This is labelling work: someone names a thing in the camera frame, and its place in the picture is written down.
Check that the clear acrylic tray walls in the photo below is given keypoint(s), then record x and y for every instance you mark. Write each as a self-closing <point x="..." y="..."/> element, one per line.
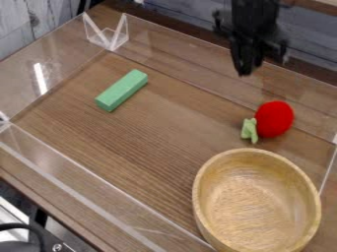
<point x="112" y="172"/>

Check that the green rectangular block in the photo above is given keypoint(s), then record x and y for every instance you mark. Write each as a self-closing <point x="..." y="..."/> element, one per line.
<point x="120" y="90"/>

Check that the red plush strawberry toy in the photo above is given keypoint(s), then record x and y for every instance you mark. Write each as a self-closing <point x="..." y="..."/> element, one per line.
<point x="270" y="122"/>

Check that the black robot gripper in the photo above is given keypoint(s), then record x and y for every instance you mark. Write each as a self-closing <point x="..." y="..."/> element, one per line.
<point x="247" y="22"/>

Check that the light wooden bowl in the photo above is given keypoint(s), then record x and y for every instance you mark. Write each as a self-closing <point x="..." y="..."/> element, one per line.
<point x="255" y="203"/>

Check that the black metal bracket with bolt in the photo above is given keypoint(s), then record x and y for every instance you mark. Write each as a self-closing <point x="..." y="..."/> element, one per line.
<point x="53" y="244"/>

